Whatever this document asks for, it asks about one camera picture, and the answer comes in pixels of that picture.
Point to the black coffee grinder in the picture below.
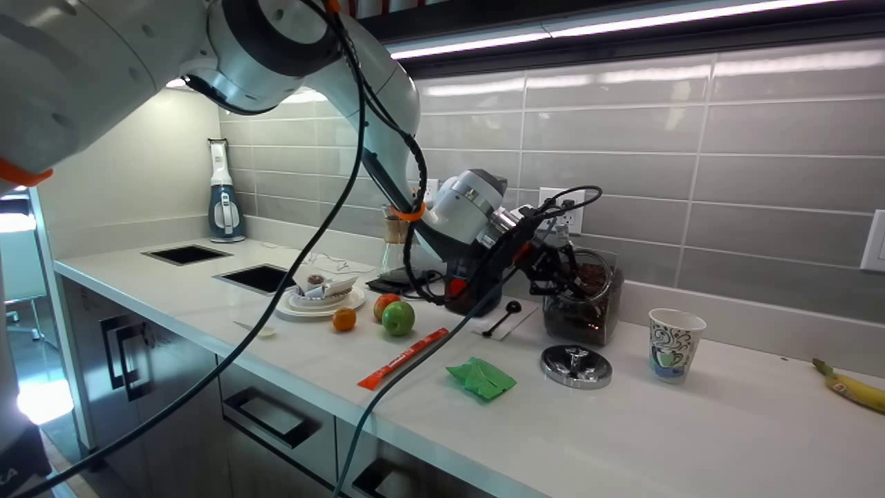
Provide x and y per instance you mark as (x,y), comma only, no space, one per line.
(473,296)

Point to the red-orange round fruit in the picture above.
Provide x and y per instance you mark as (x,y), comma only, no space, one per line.
(379,306)

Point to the patterned paper cup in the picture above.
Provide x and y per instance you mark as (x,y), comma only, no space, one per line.
(675,347)

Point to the grey lower cabinet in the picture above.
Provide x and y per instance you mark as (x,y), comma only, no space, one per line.
(182,432)

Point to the red packet strip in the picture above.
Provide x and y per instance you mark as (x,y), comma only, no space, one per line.
(391,367)

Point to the green apple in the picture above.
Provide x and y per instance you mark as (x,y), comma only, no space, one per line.
(399,318)

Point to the black measuring spoon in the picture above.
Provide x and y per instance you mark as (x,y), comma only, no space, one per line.
(513,306)

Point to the small orange tangerine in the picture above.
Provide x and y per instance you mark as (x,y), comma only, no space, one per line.
(344,318)

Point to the blue white blender base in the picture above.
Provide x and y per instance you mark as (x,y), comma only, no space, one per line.
(222,198)

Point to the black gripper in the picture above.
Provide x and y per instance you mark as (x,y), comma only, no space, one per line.
(543,251)

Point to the green cloth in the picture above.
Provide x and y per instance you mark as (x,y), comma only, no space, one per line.
(481,376)

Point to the chrome jar lid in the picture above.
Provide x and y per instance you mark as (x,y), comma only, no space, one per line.
(575,367)

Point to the white plastic spoon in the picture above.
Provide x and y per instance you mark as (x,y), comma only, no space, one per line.
(256,328)

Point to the small white espresso cup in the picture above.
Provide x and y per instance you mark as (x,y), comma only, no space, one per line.
(316,284)

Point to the glass jar of coffee beans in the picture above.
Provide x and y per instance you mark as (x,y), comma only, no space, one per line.
(585,318)

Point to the white plate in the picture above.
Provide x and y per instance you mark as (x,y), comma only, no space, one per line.
(348,302)

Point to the yellow banana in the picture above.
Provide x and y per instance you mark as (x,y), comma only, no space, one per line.
(857,390)

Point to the black coffee scale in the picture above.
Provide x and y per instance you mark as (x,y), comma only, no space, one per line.
(391,280)

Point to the patterned bowl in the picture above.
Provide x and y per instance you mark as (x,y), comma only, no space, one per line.
(321,293)

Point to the under-cabinet light strip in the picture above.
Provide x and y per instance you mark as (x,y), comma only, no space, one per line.
(597,25)

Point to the white wall outlet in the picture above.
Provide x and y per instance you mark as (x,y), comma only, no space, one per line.
(556,198)
(875,241)

